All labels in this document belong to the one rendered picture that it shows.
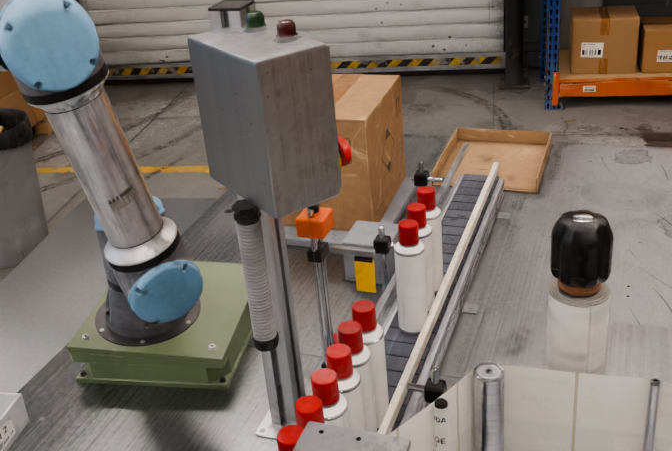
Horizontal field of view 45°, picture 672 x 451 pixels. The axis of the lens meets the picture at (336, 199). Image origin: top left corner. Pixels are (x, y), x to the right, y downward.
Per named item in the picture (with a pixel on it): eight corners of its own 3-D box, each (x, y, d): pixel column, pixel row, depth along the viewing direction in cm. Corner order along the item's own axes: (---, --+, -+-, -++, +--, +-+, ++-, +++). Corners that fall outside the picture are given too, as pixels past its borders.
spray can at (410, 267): (424, 337, 138) (419, 232, 129) (395, 333, 140) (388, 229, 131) (431, 319, 142) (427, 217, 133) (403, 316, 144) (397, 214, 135)
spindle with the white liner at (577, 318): (602, 415, 117) (616, 236, 104) (539, 405, 120) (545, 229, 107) (606, 376, 125) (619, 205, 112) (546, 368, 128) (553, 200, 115)
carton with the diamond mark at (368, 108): (373, 233, 179) (365, 119, 167) (273, 225, 186) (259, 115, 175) (406, 177, 204) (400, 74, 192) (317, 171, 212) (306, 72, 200)
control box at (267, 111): (276, 221, 93) (254, 61, 85) (209, 177, 106) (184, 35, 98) (347, 193, 98) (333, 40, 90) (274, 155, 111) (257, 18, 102)
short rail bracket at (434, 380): (444, 437, 123) (442, 374, 118) (425, 434, 124) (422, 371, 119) (448, 423, 126) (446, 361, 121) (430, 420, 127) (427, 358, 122)
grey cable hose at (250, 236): (273, 354, 105) (252, 211, 96) (249, 351, 106) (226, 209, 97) (284, 339, 108) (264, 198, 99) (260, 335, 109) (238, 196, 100)
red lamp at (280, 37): (283, 43, 90) (281, 23, 89) (271, 39, 92) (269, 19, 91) (303, 38, 92) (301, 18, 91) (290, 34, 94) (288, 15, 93)
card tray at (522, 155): (537, 193, 194) (537, 178, 192) (431, 185, 203) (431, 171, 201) (551, 145, 219) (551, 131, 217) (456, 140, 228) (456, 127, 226)
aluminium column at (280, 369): (298, 433, 127) (239, 8, 97) (272, 428, 128) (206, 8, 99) (308, 414, 130) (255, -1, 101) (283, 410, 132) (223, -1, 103)
